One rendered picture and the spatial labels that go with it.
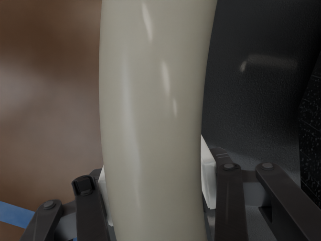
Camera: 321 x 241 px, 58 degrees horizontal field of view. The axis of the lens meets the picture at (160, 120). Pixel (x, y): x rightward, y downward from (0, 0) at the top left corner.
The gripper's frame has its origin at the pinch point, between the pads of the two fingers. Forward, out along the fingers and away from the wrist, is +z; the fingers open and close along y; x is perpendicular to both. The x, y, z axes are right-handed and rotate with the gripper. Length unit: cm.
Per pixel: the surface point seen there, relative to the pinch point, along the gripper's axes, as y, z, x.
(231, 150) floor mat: 25, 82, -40
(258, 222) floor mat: 32, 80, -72
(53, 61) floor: -34, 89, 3
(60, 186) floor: -44, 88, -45
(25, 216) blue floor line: -63, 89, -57
